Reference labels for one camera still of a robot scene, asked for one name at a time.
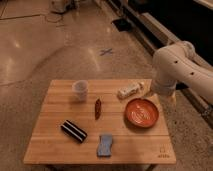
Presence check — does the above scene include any white wrapped package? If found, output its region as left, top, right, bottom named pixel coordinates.
left=117, top=82, right=144, bottom=99

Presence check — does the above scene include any long white wall rail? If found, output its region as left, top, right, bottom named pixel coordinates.
left=116, top=1, right=213, bottom=129

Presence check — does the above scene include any orange ceramic bowl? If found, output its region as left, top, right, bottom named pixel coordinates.
left=124, top=98, right=159, bottom=128

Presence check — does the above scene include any translucent plastic cup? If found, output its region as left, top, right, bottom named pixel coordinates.
left=72, top=80, right=88, bottom=102

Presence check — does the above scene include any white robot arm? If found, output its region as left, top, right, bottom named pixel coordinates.
left=150, top=41, right=213, bottom=105

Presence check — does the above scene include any wooden table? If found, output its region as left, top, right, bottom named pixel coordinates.
left=24, top=79, right=176, bottom=164

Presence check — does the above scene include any blue sponge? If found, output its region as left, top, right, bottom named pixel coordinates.
left=97, top=134, right=113, bottom=157

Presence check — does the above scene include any black white striped case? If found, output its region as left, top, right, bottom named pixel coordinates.
left=61, top=120, right=87, bottom=143

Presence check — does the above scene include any black floor mat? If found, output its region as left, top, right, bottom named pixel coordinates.
left=112, top=18, right=132, bottom=32

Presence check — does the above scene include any white machine base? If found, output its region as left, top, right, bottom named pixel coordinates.
left=49, top=0, right=76, bottom=14

